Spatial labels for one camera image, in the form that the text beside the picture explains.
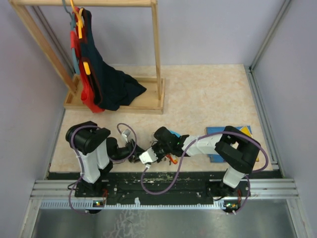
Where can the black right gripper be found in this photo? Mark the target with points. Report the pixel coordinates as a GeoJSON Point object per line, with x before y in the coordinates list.
{"type": "Point", "coordinates": [154, 149]}

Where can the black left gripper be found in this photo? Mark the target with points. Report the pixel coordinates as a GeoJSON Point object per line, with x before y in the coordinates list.
{"type": "Point", "coordinates": [134, 156]}

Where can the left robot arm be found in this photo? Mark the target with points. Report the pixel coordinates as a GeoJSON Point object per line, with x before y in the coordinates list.
{"type": "Point", "coordinates": [97, 152]}

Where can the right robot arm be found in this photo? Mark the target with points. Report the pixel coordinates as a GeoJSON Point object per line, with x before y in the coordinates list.
{"type": "Point", "coordinates": [237, 149]}

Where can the dark navy garment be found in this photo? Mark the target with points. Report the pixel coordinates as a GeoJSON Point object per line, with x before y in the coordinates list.
{"type": "Point", "coordinates": [112, 88]}

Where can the red garment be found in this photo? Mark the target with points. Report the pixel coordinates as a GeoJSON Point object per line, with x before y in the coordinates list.
{"type": "Point", "coordinates": [87, 95]}

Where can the blue yellow booklet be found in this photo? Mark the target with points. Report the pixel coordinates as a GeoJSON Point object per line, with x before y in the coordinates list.
{"type": "Point", "coordinates": [215, 158]}

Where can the teal hanger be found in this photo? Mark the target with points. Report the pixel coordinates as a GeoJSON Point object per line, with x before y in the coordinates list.
{"type": "Point", "coordinates": [72, 42]}

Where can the yellow hanger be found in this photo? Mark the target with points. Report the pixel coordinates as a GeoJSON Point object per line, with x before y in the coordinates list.
{"type": "Point", "coordinates": [79, 25]}

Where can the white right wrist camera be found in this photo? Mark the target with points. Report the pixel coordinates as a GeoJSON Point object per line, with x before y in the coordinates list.
{"type": "Point", "coordinates": [149, 156]}

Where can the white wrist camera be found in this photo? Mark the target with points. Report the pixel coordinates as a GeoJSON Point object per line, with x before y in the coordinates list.
{"type": "Point", "coordinates": [126, 134]}
{"type": "Point", "coordinates": [149, 156]}

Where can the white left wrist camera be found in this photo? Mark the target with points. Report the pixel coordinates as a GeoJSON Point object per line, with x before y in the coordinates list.
{"type": "Point", "coordinates": [126, 134]}

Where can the aluminium corner rail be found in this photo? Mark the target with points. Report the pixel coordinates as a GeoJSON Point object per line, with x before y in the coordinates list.
{"type": "Point", "coordinates": [270, 34]}

